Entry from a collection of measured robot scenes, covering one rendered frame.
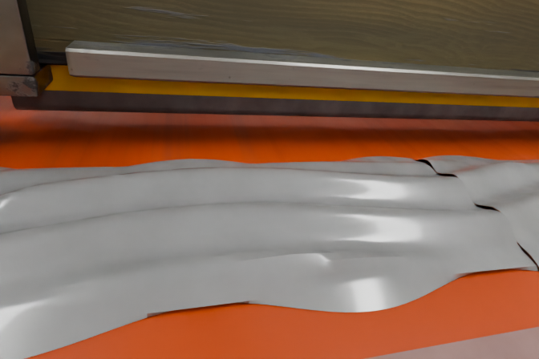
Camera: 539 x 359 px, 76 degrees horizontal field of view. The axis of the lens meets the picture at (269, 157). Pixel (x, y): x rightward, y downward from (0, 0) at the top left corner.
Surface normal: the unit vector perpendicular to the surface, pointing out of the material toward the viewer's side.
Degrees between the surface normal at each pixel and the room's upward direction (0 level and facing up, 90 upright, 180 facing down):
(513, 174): 24
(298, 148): 9
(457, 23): 81
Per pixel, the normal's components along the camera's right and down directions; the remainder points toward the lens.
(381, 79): 0.22, 0.51
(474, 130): 0.12, -0.86
